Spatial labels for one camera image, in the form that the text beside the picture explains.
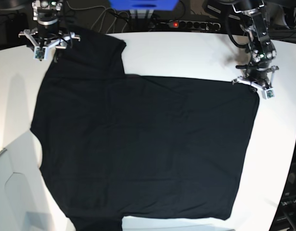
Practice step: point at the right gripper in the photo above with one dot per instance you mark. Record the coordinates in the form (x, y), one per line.
(47, 31)

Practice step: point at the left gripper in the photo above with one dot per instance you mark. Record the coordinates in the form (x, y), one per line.
(258, 73)

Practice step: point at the black T-shirt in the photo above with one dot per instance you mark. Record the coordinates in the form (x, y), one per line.
(117, 145)

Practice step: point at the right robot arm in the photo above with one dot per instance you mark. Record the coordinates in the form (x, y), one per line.
(45, 10)

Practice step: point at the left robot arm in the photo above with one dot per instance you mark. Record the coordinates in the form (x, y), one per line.
(259, 46)

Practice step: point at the black power strip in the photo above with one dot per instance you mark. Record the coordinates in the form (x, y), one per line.
(194, 25)

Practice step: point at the blue box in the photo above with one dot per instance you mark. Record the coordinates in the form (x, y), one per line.
(160, 5)

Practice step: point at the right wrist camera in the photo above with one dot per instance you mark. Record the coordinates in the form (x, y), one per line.
(40, 53)

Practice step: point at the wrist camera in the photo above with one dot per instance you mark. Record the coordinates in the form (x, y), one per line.
(268, 93)
(40, 53)

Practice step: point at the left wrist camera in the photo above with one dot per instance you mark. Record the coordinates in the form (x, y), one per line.
(268, 93)

